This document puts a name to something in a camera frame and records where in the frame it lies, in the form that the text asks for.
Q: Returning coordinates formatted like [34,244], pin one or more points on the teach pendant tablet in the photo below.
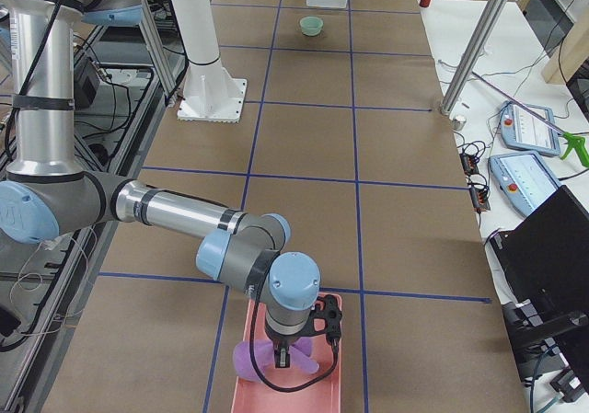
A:
[524,178]
[521,130]

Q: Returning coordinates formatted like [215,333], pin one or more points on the black monitor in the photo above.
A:
[545,261]

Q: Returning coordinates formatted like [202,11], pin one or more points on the pink plastic tray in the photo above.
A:
[323,396]

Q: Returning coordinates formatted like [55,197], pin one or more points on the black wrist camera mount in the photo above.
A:
[325,318]

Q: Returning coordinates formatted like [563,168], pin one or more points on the small metal cylinder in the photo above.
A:
[458,122]

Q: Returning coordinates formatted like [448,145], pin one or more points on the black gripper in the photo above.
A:
[284,340]

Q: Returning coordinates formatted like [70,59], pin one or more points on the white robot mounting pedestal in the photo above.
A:
[210,93]

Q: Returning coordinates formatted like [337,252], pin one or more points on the purple microfiber cloth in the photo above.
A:
[300,357]

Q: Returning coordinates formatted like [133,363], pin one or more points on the aluminium frame post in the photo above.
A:
[480,35]

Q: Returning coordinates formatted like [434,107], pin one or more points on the pale green bowl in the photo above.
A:
[311,26]

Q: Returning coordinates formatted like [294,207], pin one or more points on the green handled reacher stick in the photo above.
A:
[576,143]

